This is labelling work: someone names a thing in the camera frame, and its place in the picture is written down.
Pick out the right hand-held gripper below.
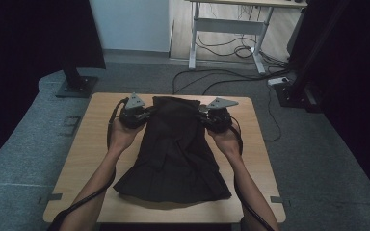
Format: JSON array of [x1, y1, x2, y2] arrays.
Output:
[[198, 97, 240, 135]]

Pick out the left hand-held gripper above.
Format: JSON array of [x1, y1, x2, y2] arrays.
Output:
[[118, 92, 153, 130]]

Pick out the black cloth garment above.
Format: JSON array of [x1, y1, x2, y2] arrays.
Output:
[[113, 95, 232, 204]]

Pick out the person's left hand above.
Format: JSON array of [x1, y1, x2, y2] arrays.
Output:
[[108, 118, 146, 155]]

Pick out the person's right hand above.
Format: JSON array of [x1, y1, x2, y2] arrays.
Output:
[[206, 127, 244, 162]]

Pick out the white power strip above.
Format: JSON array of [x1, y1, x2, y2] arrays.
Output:
[[267, 76, 290, 87]]

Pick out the black curtain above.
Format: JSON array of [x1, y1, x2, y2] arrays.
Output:
[[0, 0, 107, 174], [287, 0, 370, 210]]

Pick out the thin black floor cable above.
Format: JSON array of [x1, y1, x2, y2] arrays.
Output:
[[264, 86, 283, 142]]

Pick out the long black floor cable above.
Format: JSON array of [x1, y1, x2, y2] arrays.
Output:
[[172, 67, 292, 96]]

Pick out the black stand with base plate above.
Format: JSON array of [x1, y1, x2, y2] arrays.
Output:
[[55, 65, 99, 99], [274, 71, 324, 114]]

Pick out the tangle of black cables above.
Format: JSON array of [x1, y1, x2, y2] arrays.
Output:
[[195, 30, 264, 60]]

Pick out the white metal frame desk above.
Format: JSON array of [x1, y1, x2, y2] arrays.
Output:
[[186, 0, 308, 75]]

